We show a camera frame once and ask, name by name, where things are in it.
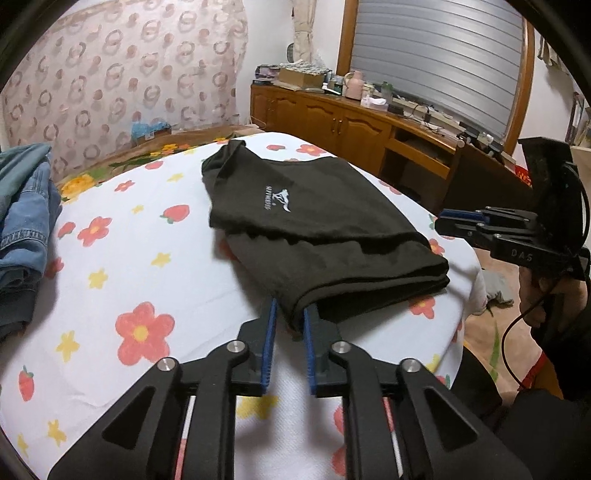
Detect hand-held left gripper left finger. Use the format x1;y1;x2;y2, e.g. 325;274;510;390
46;298;278;480

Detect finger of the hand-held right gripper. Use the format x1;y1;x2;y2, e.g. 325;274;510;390
438;207;539;232
434;217;509;259

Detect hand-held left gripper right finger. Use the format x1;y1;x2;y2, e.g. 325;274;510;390
302;305;536;480

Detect black t-shirt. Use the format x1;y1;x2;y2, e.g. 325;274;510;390
200;138;451;333

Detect person's right forearm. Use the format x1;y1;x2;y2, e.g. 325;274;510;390
538;274;591;402

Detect person's right hand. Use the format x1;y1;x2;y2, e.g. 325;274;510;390
517;265;555;342

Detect dark brown panel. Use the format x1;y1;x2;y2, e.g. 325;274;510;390
443;143;534;222

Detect grey cloth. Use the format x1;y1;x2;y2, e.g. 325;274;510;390
482;270;515;308

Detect white floral bed sheet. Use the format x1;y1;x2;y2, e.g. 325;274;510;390
0;131;485;480

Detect grey window blind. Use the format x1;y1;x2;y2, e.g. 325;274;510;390
348;0;527;134

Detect pink kettle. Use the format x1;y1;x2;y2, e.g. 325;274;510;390
344;70;363;100

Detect wooden sideboard cabinet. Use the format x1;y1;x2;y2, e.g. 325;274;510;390
250;82;462;217

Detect person's dark trousers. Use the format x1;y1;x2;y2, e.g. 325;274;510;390
457;344;591;480

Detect cardboard box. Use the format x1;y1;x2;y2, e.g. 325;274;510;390
277;62;326;89

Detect brown floral blanket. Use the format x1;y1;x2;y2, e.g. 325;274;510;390
55;124;259;204

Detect beige tied curtain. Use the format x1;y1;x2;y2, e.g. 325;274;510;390
295;0;320;65

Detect blue denim garment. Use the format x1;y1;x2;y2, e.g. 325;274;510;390
0;159;63;342

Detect light teal garment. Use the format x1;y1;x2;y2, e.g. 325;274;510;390
0;143;52;204

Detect circle patterned curtain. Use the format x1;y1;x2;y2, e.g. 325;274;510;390
0;0;250;181

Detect black cable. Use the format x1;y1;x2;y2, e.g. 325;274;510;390
502;277;555;395

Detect wooden window frame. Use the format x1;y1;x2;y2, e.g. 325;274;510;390
336;0;536;153

